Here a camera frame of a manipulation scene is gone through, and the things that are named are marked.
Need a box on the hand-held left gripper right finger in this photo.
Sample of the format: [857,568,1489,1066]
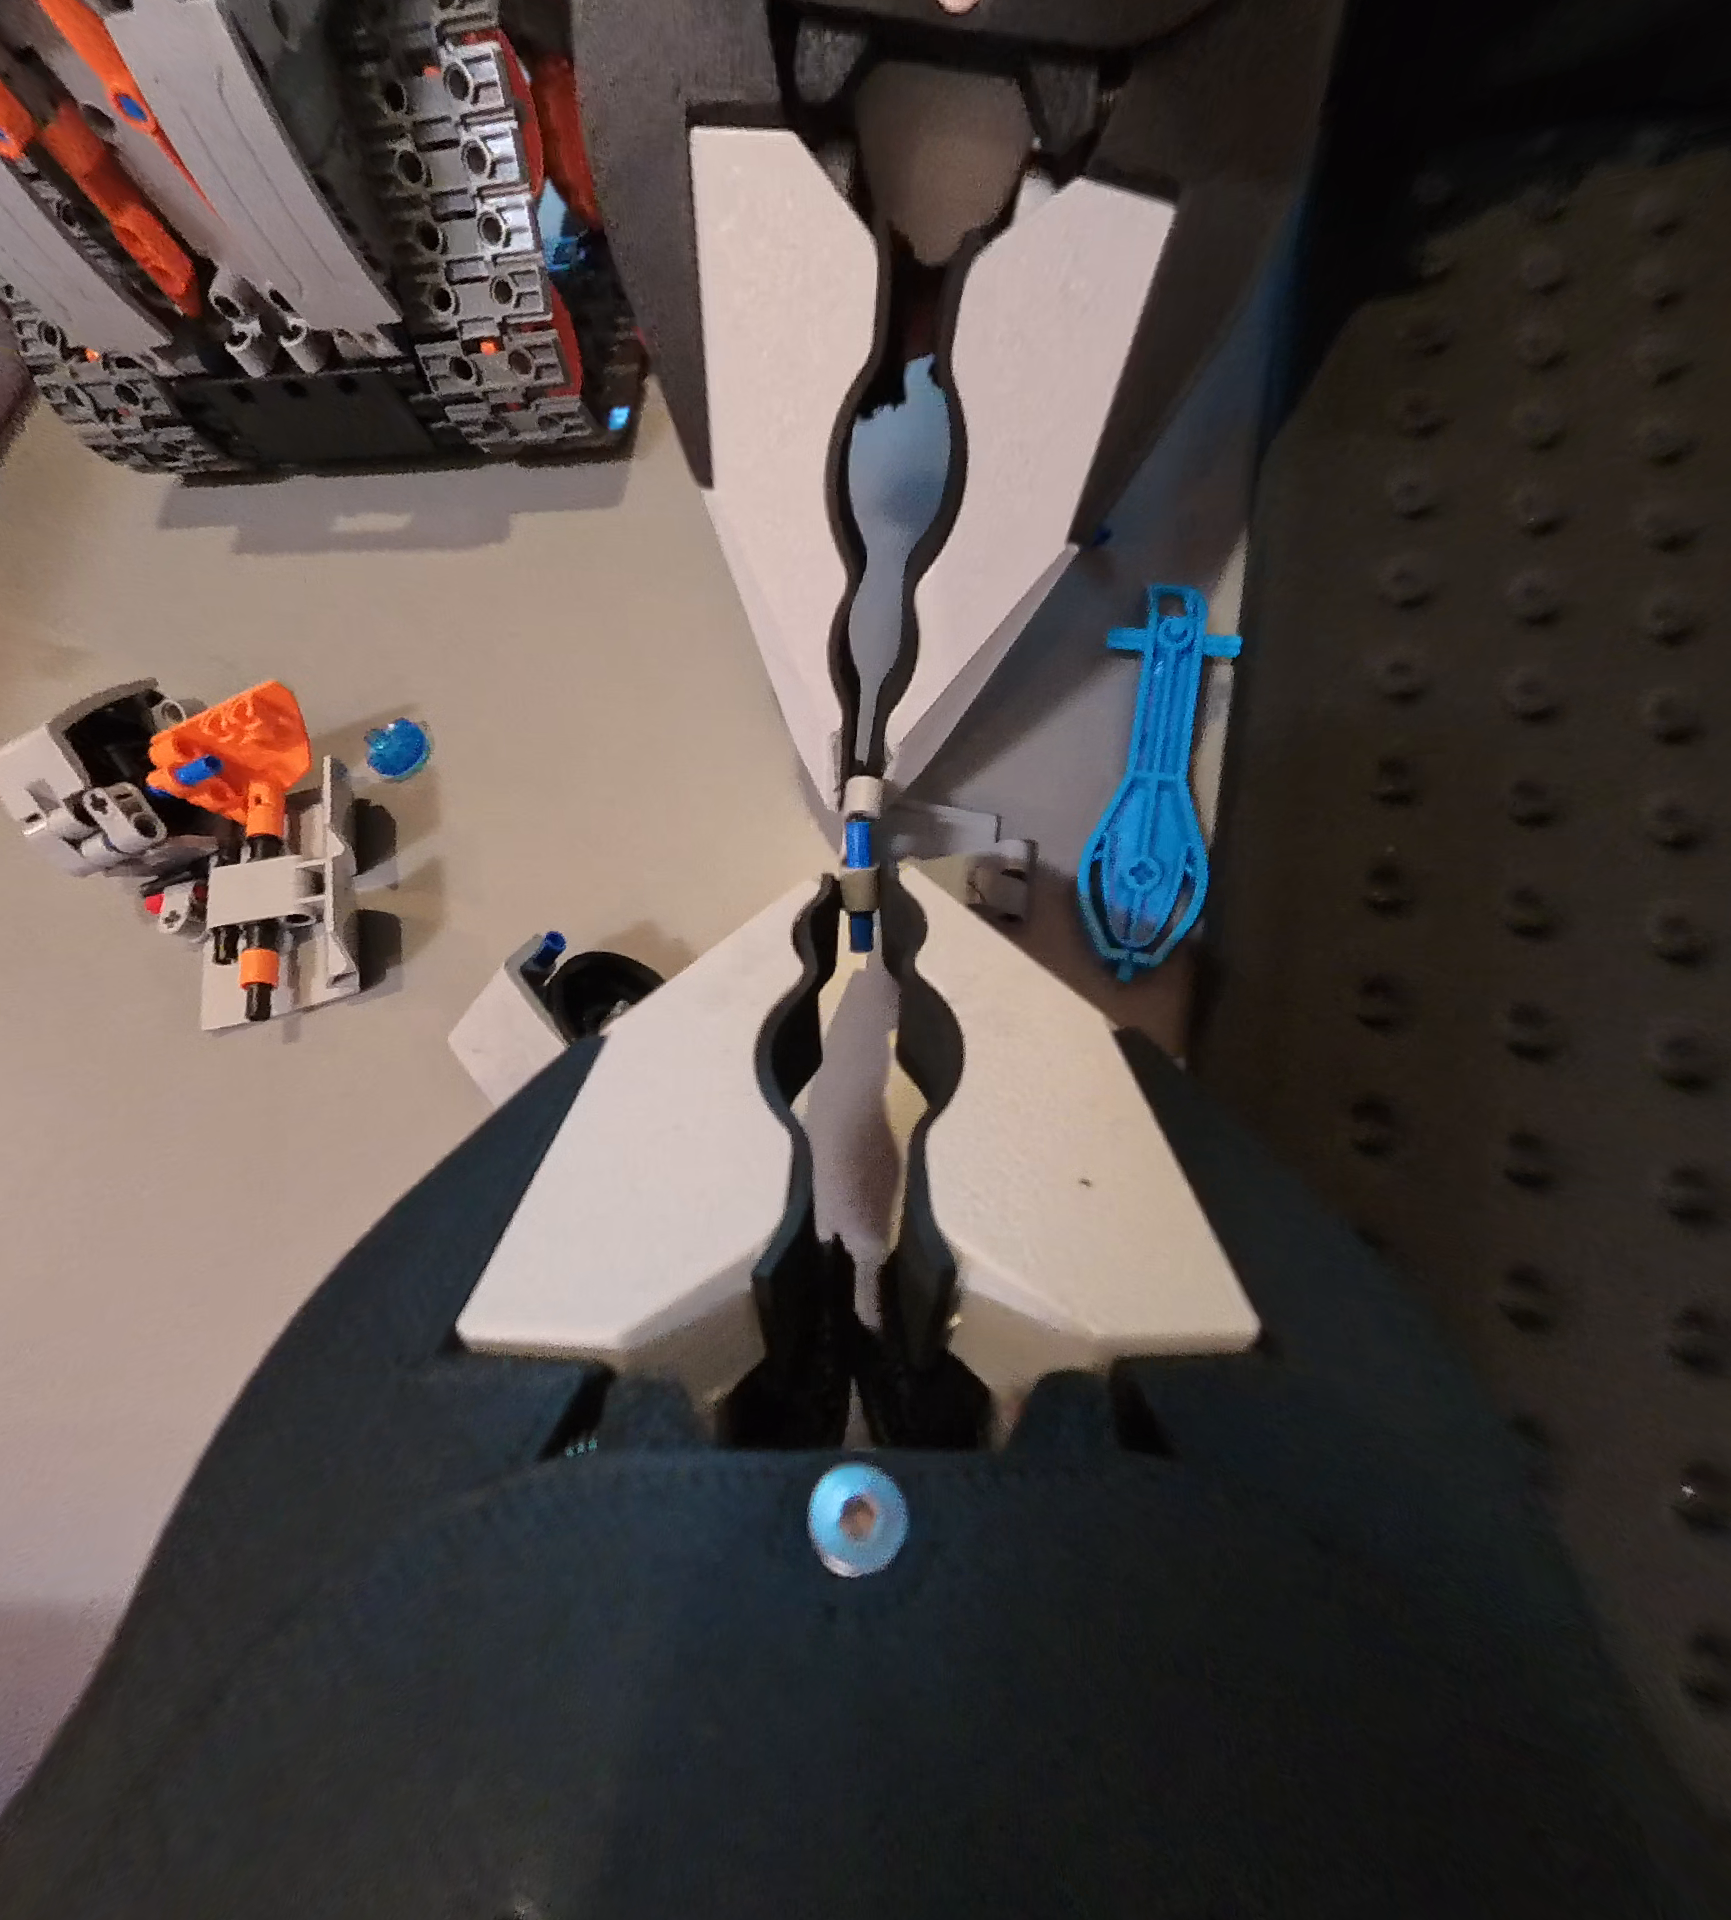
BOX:
[859,870,1263,1398]

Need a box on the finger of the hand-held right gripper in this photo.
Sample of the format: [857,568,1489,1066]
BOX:
[871,175,1181,789]
[692,121,885,806]

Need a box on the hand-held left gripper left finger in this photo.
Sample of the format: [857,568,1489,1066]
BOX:
[456,877,837,1398]

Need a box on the grey bracket brick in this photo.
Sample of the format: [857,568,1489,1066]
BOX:
[911,796,1041,919]

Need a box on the light blue paddle piece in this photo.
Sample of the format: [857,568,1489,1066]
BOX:
[1075,580,1227,985]

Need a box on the large grey tracked brick vehicle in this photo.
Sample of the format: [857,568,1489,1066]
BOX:
[0,0,652,482]

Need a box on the black dimpled foam mat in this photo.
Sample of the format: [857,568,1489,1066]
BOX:
[1195,137,1731,1920]

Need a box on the small grey orange brick assembly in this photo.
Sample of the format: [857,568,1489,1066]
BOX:
[0,677,402,1039]

